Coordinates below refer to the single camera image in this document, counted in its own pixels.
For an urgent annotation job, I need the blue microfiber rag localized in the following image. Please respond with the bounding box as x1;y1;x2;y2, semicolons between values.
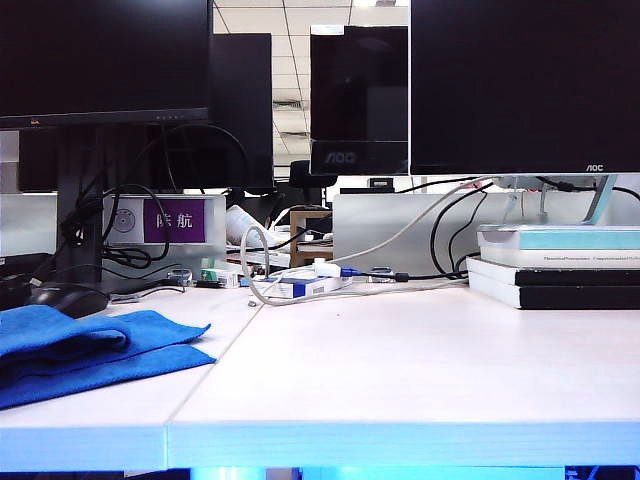
0;304;218;411

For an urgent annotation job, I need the wooden shelf box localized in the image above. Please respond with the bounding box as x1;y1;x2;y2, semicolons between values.
288;209;334;268

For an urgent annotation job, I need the white adapter with blue plug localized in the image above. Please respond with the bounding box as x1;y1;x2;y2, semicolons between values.
311;257;362;278

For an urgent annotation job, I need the blue and white box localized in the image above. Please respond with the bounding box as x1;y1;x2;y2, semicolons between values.
249;273;352;301

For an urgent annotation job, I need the grey desk partition panel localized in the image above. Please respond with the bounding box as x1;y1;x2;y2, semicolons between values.
331;191;640;280

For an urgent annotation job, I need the black office chair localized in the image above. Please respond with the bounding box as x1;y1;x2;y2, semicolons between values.
289;159;338;207

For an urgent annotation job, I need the white crumpled bag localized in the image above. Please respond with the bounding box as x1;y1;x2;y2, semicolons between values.
224;204;282;247

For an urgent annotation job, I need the green and white small box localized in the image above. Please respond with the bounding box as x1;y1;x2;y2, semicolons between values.
199;256;242;290

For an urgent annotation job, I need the small black AOC monitor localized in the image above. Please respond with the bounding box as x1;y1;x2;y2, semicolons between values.
308;24;411;177

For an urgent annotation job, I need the white book with spine text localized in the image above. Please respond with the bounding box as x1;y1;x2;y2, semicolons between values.
478;246;640;271

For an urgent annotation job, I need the black computer mouse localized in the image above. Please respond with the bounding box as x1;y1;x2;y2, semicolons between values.
27;282;112;320

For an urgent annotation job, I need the teal covered book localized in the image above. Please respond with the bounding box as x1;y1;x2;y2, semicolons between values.
475;223;640;252

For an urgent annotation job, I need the large black AOC monitor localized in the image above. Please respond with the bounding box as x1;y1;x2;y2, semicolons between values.
409;0;640;227

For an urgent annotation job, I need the black and white book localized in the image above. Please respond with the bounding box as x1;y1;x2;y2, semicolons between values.
467;273;640;311
465;255;640;289

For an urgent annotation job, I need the black monitor with dark stand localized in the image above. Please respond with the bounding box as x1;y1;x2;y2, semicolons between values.
0;0;213;297

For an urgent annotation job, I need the frosted desk partition panel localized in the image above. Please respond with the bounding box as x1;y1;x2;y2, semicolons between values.
0;191;58;257

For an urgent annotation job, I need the black keyboard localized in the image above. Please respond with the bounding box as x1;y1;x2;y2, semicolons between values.
0;272;32;312

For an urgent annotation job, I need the grey looped cable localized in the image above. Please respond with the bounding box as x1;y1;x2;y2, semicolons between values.
238;224;470;308

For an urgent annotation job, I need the white monitor cable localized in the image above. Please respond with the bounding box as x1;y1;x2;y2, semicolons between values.
327;175;496;266

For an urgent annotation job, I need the black cable with ferrite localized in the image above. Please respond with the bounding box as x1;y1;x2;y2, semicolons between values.
367;269;469;282

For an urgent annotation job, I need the black curved cable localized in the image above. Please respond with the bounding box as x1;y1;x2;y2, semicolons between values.
429;182;495;280

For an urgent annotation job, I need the black arched cable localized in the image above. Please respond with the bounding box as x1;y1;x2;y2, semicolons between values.
124;122;250;196

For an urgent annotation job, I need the black cable bundle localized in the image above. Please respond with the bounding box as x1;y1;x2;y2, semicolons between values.
29;183;172;291

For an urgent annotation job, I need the thin black monitor cable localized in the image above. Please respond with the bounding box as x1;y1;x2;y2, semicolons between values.
533;174;640;204

